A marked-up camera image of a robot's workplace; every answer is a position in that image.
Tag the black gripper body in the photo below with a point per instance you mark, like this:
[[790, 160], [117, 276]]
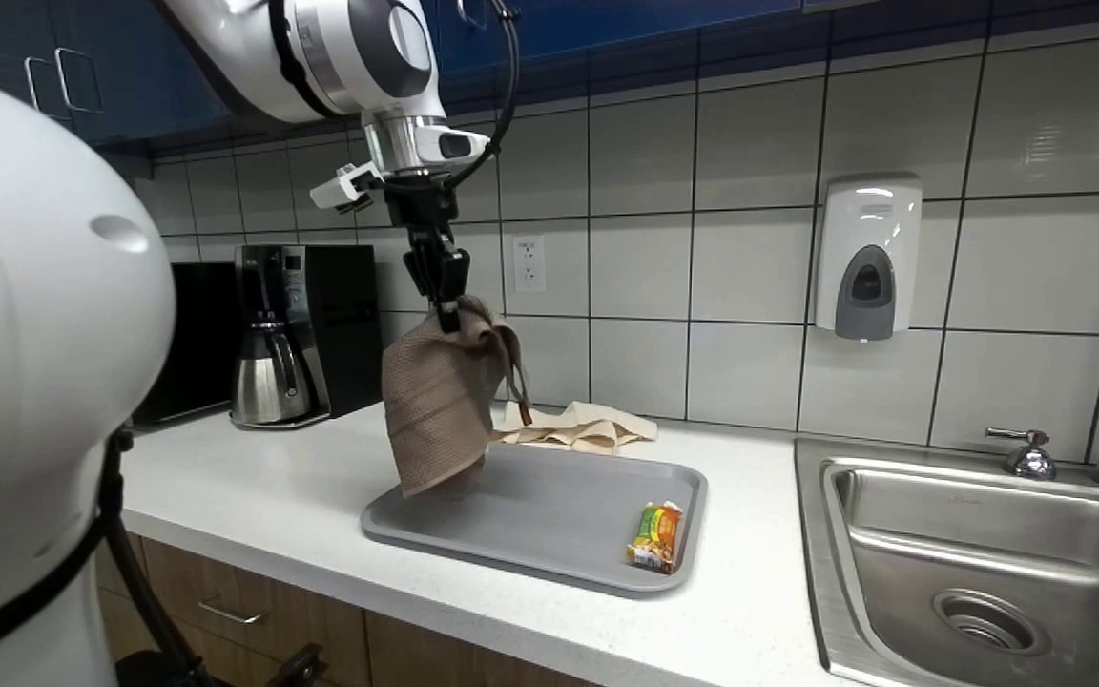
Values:
[[426, 209]]

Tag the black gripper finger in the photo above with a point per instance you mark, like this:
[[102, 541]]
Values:
[[453, 289], [426, 274]]

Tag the brown waffle towel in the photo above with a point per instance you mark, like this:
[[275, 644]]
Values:
[[438, 389]]

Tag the cream waffle towel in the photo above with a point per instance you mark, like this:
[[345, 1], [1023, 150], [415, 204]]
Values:
[[583, 424]]

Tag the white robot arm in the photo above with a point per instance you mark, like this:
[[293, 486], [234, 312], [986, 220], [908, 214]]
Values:
[[357, 64]]

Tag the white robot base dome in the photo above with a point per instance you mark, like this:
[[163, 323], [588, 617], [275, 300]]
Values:
[[87, 323]]

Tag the black silver coffee maker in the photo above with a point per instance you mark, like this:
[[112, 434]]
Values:
[[331, 302]]

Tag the stainless steel coffee carafe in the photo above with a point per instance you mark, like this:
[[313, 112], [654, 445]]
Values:
[[274, 383]]

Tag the grey plastic tray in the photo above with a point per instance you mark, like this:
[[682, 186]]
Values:
[[547, 512]]

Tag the yellow snack bar wrapper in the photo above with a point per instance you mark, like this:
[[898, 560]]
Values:
[[658, 537]]

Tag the wooden drawer front left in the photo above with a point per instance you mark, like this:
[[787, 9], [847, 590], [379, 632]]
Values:
[[251, 655]]

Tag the stainless steel sink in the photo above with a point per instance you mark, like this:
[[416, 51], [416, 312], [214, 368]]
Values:
[[948, 573]]

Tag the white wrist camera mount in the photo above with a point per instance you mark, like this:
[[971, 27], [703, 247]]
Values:
[[398, 154]]

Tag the white wall power outlet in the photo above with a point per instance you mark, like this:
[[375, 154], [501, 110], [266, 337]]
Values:
[[528, 274]]

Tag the silver drawer handle left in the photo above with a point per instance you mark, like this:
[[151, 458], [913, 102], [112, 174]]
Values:
[[229, 617]]

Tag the white wall soap dispenser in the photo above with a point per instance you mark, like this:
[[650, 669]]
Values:
[[866, 258]]

